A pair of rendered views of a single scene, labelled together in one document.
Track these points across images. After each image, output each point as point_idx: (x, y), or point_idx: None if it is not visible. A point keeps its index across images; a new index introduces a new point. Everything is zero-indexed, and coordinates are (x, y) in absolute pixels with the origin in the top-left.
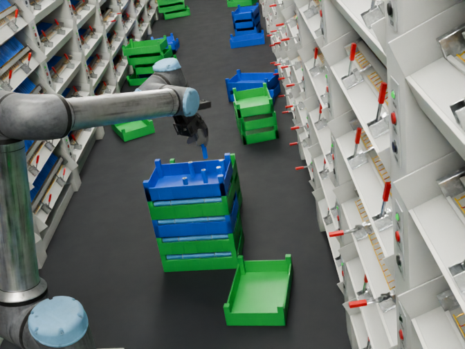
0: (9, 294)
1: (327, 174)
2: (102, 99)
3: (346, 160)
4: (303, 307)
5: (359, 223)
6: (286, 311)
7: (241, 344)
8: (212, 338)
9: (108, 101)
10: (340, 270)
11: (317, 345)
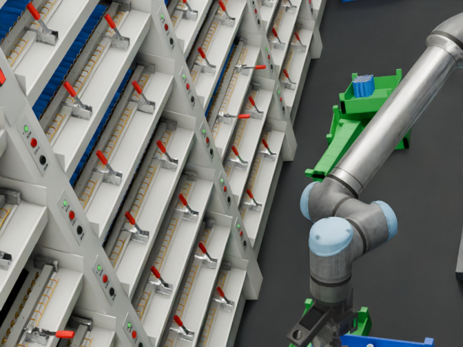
0: None
1: (215, 170)
2: (402, 80)
3: (213, 81)
4: (286, 335)
5: (221, 131)
6: None
7: (360, 299)
8: (390, 310)
9: (397, 85)
10: (235, 299)
11: (289, 288)
